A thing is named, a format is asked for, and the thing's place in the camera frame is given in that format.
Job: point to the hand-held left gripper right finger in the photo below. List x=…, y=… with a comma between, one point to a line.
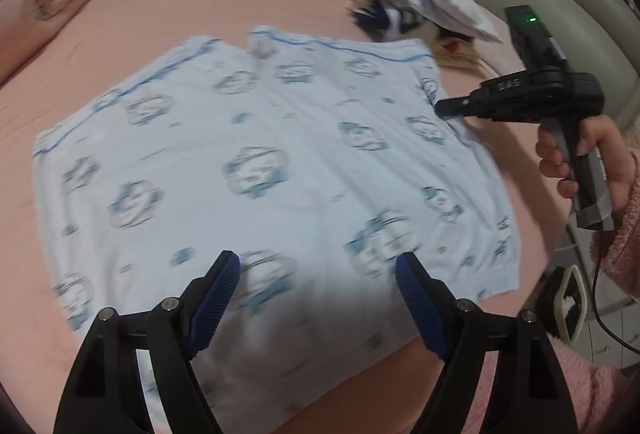
x=420, y=304

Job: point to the bed with pink sheet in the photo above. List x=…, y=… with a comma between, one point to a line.
x=125, y=14

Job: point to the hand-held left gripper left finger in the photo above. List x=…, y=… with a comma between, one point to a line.
x=215, y=304

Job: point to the person's right leg pink fleece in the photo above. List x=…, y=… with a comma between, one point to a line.
x=575, y=389

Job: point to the person's right hand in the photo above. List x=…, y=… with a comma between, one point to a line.
x=607, y=149

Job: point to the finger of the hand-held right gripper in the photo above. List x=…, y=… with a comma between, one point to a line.
x=457, y=107

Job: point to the light blue printed garment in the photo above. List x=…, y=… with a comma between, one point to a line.
x=280, y=139

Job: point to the beige rimmed black object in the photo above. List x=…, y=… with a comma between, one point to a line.
x=562, y=294

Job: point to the person's right forearm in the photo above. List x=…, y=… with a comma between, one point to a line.
x=622, y=254

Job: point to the yellow folded garment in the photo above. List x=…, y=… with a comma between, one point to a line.
x=457, y=54

